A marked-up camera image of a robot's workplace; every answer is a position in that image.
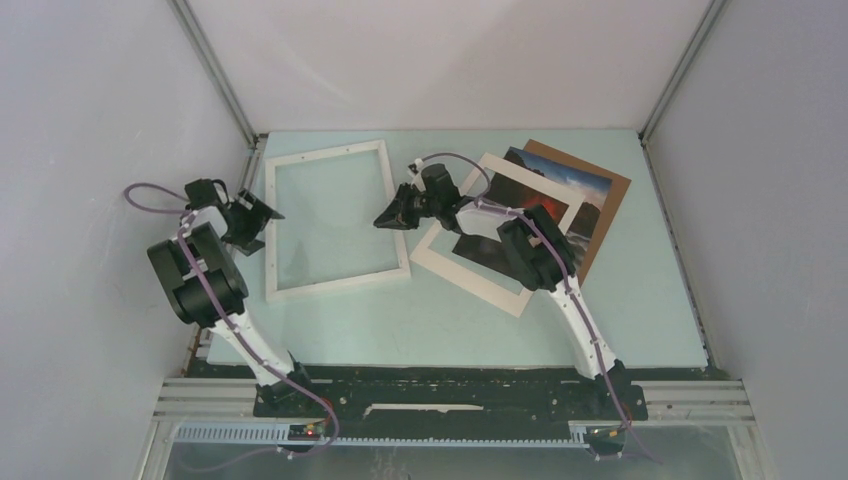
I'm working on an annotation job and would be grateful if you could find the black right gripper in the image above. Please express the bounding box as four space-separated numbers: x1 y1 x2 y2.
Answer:
375 182 442 230

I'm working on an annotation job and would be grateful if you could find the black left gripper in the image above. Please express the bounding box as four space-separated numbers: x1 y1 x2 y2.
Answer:
221 189 282 256

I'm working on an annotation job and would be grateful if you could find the sunset landscape photo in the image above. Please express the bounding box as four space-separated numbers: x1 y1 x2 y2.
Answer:
483 143 629 281

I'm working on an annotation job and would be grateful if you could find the white photo mat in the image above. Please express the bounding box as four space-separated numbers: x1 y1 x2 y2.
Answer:
410 153 585 317

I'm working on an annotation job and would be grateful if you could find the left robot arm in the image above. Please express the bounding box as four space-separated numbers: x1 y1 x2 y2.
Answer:
147 178 316 417

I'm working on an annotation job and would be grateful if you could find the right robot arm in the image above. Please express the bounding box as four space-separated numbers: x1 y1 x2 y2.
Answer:
373 163 631 418

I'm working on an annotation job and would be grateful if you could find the brown backing board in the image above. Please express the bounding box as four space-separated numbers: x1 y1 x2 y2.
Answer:
524 140 631 283

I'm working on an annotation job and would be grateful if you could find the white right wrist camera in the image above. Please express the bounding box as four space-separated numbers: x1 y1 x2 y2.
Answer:
407 158 426 192

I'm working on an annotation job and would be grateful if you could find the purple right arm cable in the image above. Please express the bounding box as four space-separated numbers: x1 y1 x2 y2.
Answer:
420 152 664 465

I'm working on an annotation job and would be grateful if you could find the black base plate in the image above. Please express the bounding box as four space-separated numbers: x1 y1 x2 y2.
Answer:
253 366 648 441

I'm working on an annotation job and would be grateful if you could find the aluminium corner rail left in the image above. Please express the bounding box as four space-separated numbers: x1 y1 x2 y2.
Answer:
168 0 261 148

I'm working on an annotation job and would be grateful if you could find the aluminium corner rail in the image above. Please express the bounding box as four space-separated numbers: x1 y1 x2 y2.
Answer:
168 0 261 148
639 0 731 146

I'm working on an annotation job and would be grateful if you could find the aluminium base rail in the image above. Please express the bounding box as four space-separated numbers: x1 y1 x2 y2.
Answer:
138 367 776 479

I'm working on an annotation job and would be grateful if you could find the aluminium corner rail right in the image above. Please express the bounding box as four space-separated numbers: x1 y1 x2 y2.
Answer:
639 0 731 146

